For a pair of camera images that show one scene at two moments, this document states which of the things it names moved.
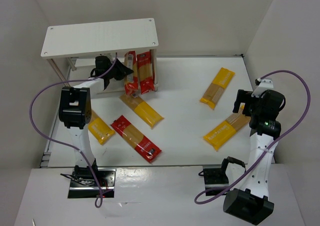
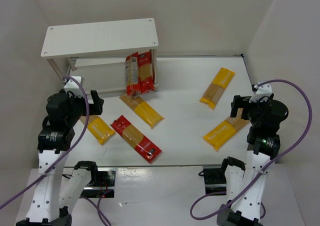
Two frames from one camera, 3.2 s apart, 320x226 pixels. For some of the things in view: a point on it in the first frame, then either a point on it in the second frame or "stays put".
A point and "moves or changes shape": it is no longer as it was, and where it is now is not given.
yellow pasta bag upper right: x=215 y=90 stays put
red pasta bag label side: x=131 y=82 moves or changes shape
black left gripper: x=116 y=70 to x=95 y=103
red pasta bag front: x=143 y=144 stays put
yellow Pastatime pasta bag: x=217 y=136 stays put
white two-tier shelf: x=78 y=39 stays put
